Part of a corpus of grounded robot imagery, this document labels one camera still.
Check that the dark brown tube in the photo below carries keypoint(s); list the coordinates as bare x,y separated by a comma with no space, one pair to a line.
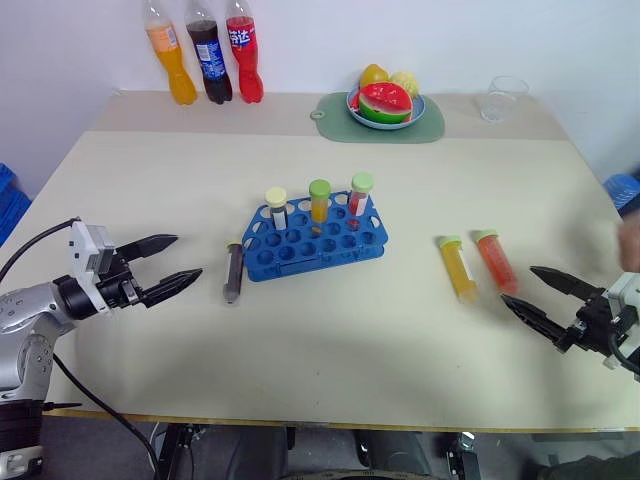
233,272

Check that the orange tube green cap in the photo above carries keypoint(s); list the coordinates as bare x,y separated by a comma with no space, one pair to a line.
319,200

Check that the pale yellow toy fruit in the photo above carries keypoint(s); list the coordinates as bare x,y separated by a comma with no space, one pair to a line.
406,82

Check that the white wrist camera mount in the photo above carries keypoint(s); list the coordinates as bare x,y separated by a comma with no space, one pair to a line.
82,245
625,290

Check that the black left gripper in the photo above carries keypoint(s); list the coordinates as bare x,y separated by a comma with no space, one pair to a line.
119,290

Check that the green placemat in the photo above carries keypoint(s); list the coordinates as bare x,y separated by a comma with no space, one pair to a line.
430,127

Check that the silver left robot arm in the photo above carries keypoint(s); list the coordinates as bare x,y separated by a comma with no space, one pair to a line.
30,310

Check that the blurred person hand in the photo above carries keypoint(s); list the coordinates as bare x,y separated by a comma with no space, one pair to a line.
631,242

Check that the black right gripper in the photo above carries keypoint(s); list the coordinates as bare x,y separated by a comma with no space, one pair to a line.
595,325

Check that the black table leg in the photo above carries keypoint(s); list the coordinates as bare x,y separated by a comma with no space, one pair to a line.
462,455
175,450

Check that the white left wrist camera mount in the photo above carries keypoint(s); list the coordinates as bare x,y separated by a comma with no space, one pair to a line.
82,245

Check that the cola bottle blue label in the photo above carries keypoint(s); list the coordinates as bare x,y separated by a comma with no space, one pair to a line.
212,65

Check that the small red toy fruit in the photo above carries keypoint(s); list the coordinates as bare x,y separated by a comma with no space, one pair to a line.
354,101

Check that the yellow liquid tube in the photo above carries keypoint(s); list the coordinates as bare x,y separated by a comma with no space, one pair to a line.
457,267

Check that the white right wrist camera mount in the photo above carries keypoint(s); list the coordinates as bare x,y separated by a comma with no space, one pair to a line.
625,290

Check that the blue test tube rack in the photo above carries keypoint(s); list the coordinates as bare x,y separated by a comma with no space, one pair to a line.
300,257

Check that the tube with yellow cap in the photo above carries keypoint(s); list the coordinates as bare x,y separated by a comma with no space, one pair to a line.
276,202

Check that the yellow toy pear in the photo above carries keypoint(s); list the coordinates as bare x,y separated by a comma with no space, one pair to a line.
373,75

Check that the light blue plate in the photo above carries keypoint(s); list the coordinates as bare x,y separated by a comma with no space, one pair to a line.
417,112

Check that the orange soda bottle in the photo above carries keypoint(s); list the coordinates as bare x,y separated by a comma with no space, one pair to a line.
175,70

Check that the red soda bottle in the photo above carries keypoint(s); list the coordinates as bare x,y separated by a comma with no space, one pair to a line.
247,60

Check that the clear plastic cup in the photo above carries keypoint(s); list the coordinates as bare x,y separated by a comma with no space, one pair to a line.
500,100

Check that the blue plastic crate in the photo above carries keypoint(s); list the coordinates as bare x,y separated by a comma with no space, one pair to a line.
12,200

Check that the toy watermelon slice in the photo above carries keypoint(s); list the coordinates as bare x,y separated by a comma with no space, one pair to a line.
385,102

